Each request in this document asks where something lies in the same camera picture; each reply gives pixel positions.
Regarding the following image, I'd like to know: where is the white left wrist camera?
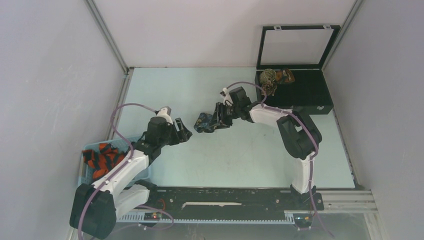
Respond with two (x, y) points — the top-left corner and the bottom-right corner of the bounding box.
(156, 106), (174, 125)

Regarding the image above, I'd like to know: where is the green rolled tie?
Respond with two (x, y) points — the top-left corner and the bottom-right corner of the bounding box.
(259, 68), (277, 84)

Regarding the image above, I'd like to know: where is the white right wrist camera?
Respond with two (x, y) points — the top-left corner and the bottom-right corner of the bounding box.
(220, 87), (233, 106)

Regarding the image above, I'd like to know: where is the blue floral necktie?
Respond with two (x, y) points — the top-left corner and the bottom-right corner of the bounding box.
(193, 112), (219, 133)

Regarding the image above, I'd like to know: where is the aluminium frame post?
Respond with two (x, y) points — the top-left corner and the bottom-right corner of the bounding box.
(84, 0), (129, 75)
(322, 0), (366, 71)

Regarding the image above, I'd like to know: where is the purple cable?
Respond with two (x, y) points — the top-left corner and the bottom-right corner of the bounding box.
(226, 81), (335, 239)
(77, 102), (175, 240)

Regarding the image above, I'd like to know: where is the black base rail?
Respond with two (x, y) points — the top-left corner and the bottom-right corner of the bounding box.
(136, 186), (325, 223)

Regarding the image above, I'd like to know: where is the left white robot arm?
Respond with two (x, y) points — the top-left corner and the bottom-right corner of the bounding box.
(69, 116), (193, 240)

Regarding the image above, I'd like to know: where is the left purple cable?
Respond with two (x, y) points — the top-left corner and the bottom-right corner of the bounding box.
(77, 102), (175, 240)

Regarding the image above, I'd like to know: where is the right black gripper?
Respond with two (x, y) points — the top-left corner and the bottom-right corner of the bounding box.
(207, 101), (241, 130)

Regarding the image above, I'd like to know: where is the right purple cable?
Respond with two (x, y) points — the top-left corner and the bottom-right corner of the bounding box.
(226, 81), (335, 239)

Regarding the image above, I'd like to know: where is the orange brown rolled tie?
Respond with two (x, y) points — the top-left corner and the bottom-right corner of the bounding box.
(275, 68), (295, 85)

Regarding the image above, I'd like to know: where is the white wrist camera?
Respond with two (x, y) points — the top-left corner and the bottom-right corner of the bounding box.
(220, 87), (233, 106)
(156, 106), (174, 125)

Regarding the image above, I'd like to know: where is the grey cable duct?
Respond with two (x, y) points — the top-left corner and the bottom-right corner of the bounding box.
(115, 211), (296, 226)

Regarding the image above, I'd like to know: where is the black display box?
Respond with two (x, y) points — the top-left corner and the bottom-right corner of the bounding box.
(255, 24), (341, 115)

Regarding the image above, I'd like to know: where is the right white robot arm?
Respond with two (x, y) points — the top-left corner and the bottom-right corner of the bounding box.
(196, 87), (322, 209)

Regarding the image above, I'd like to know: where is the aluminium frame post left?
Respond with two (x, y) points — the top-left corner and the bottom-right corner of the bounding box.
(84, 0), (129, 75)

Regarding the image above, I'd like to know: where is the orange black striped tie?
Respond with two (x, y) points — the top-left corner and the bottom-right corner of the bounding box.
(82, 143), (128, 181)

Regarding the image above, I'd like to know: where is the aluminium frame post right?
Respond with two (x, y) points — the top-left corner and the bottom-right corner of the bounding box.
(322, 0), (366, 71)

